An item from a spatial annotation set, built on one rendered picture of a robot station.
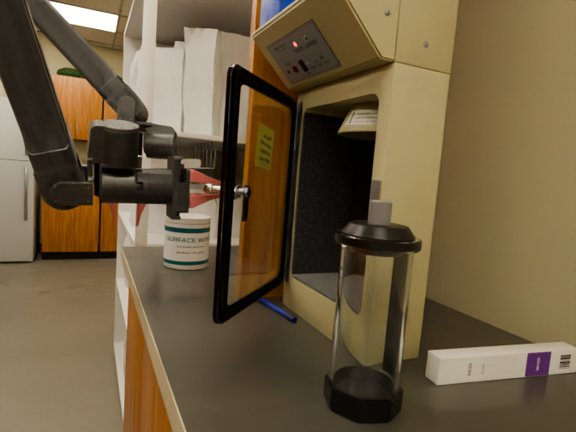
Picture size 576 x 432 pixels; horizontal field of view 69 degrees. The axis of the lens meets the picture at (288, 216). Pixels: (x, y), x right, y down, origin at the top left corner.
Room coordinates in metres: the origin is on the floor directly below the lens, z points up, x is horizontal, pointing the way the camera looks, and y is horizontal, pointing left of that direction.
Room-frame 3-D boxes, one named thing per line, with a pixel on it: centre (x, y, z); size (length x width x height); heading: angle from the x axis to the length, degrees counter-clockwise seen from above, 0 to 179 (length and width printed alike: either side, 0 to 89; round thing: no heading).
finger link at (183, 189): (0.72, 0.15, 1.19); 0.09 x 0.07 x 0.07; 115
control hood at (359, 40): (0.76, -0.02, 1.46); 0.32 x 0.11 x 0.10; 26
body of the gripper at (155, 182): (0.69, 0.22, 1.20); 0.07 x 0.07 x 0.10; 25
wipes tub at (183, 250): (1.22, 0.29, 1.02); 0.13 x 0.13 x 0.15
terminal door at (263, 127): (0.77, 0.05, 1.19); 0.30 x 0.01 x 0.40; 162
